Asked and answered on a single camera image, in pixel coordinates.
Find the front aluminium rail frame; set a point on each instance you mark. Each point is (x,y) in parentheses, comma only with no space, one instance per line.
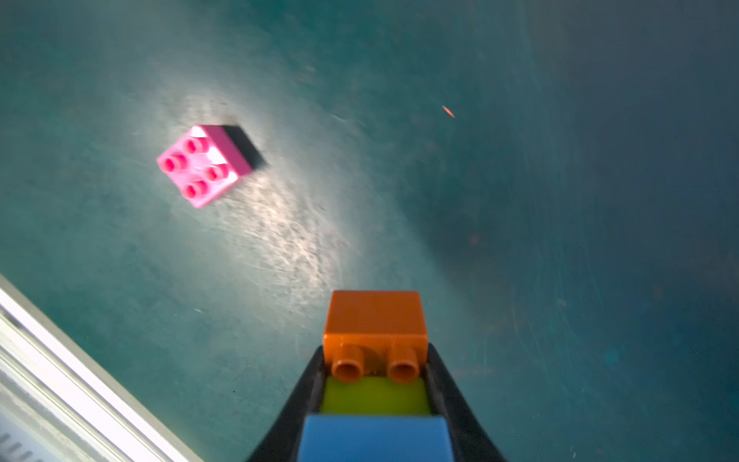
(57,404)

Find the lime green lego brick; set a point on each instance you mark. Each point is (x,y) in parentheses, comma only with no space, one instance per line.
(375,396)

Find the orange lego brick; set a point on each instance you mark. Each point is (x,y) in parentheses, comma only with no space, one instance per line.
(375,334)

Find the dark blue lego brick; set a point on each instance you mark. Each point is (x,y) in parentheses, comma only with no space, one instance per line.
(365,439)

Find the large magenta lego brick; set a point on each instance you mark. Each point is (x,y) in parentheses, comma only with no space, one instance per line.
(204,163)

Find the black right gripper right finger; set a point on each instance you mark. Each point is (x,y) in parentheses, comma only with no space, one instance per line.
(468,439)

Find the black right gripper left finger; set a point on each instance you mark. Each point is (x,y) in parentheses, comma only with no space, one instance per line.
(281,443)

